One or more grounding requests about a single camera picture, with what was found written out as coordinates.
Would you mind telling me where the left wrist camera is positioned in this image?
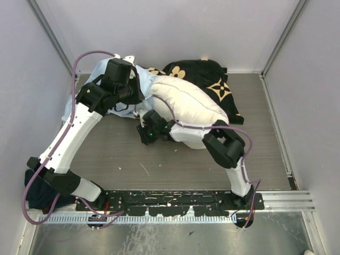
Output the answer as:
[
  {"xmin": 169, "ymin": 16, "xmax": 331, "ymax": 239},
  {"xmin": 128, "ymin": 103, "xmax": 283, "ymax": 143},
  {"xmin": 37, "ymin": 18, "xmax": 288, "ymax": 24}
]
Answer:
[{"xmin": 113, "ymin": 54, "xmax": 135, "ymax": 66}]

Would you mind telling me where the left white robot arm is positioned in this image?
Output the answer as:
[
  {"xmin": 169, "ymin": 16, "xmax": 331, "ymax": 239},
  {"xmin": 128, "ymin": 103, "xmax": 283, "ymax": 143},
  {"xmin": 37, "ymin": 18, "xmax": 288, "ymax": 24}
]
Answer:
[{"xmin": 27, "ymin": 56, "xmax": 144, "ymax": 210}]

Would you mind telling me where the dark navy cloth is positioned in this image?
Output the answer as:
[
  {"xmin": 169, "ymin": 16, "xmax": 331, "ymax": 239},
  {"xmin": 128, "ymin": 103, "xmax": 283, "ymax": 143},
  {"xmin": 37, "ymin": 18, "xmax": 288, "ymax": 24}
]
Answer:
[{"xmin": 24, "ymin": 169, "xmax": 75, "ymax": 214}]

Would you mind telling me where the light blue pillowcase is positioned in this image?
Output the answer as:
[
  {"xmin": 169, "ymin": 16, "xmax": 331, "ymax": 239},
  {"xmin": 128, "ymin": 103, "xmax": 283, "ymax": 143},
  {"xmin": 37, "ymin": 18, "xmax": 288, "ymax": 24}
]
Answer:
[{"xmin": 62, "ymin": 55, "xmax": 157, "ymax": 123}]

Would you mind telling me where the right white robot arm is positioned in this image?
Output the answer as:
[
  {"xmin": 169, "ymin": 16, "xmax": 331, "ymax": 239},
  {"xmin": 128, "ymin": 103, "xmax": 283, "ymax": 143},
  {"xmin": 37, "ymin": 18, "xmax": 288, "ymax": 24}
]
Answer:
[{"xmin": 137, "ymin": 109, "xmax": 257, "ymax": 209}]

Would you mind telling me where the black floral patterned cloth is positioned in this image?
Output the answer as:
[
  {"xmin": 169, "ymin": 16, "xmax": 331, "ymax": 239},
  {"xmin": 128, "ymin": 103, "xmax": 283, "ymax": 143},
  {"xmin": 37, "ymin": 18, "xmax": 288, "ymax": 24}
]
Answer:
[{"xmin": 146, "ymin": 59, "xmax": 244, "ymax": 125}]

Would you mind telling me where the aluminium frame post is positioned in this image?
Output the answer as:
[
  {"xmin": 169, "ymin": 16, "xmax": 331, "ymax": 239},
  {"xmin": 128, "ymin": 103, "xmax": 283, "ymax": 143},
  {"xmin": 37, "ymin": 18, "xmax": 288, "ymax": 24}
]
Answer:
[
  {"xmin": 26, "ymin": 0, "xmax": 73, "ymax": 75},
  {"xmin": 260, "ymin": 0, "xmax": 309, "ymax": 77}
]

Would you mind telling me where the white slotted cable duct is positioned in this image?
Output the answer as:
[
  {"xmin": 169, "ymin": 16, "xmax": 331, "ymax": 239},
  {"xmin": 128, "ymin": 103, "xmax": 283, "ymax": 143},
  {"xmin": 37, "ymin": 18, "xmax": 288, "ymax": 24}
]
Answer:
[{"xmin": 45, "ymin": 213, "xmax": 237, "ymax": 225}]

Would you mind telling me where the right aluminium frame post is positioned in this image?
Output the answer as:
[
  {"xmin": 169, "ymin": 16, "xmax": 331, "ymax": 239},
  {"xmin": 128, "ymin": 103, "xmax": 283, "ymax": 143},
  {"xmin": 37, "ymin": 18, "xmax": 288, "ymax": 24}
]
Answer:
[{"xmin": 260, "ymin": 0, "xmax": 309, "ymax": 77}]

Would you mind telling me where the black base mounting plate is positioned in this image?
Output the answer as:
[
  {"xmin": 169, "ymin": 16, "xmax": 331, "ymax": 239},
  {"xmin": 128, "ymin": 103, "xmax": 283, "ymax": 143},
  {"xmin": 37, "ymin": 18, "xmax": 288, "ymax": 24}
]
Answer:
[{"xmin": 75, "ymin": 189, "xmax": 266, "ymax": 217}]

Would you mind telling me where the left aluminium frame post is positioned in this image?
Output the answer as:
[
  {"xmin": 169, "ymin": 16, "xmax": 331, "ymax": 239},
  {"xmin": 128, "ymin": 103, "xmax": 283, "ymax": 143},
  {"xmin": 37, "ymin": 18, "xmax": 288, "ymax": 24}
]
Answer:
[{"xmin": 26, "ymin": 0, "xmax": 73, "ymax": 75}]

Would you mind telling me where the white pillow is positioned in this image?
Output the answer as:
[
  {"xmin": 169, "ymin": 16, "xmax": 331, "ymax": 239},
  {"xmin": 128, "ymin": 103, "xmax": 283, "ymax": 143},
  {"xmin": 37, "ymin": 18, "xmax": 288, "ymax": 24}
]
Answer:
[{"xmin": 137, "ymin": 76, "xmax": 230, "ymax": 126}]

